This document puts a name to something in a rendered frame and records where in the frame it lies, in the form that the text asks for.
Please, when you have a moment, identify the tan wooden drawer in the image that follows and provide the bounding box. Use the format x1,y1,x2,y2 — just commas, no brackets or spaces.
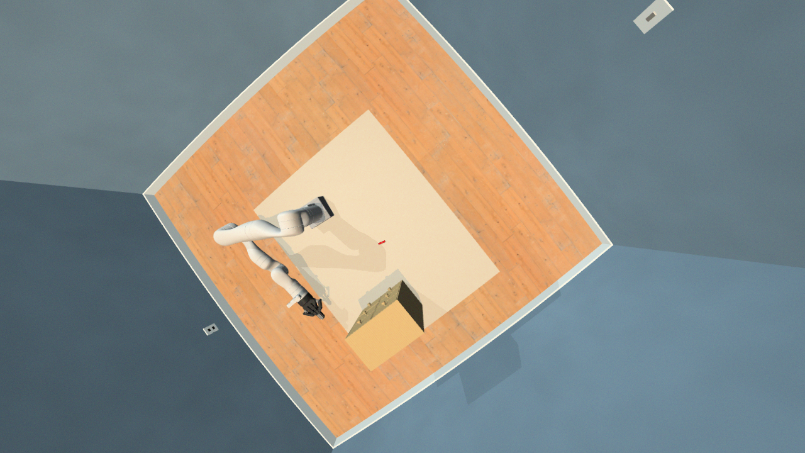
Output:
380,281,401,301
359,297,381,317
372,293,398,318
357,304,377,321
377,287,399,308
347,311,374,337

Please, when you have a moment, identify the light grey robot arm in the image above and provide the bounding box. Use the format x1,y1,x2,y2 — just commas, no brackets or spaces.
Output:
213,203,323,308

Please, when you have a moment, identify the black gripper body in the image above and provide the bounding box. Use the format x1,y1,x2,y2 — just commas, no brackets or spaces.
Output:
297,292,317,311

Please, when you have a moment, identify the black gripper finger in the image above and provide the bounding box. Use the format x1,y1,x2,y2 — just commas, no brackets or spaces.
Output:
310,298,325,319
303,306,322,319

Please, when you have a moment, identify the brown chest of drawers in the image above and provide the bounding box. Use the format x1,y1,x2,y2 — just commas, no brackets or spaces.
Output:
345,280,425,371

